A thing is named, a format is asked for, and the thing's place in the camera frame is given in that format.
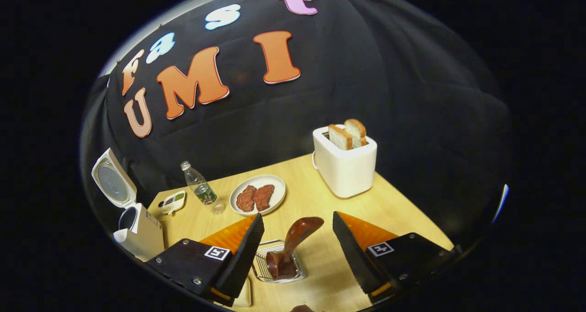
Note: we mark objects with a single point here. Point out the white toaster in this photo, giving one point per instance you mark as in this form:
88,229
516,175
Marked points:
343,170

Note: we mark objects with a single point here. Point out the brown wooden spoon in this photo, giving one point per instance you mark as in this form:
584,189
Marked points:
297,234

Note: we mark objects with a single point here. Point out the bread slice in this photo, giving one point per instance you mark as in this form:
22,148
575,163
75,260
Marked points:
339,138
358,131

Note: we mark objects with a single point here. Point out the clear plastic water bottle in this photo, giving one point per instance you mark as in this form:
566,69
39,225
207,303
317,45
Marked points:
201,190

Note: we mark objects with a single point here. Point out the white divided bean dish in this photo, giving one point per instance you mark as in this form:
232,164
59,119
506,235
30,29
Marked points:
176,205

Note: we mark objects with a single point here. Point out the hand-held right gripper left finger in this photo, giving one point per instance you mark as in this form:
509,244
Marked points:
242,261

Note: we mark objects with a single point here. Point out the white rice cooker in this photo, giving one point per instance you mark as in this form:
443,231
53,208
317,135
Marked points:
146,239

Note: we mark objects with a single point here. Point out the white oval plate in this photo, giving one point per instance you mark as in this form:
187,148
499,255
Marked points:
258,178

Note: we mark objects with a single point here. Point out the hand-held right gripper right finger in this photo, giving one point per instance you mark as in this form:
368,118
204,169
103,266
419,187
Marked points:
352,257

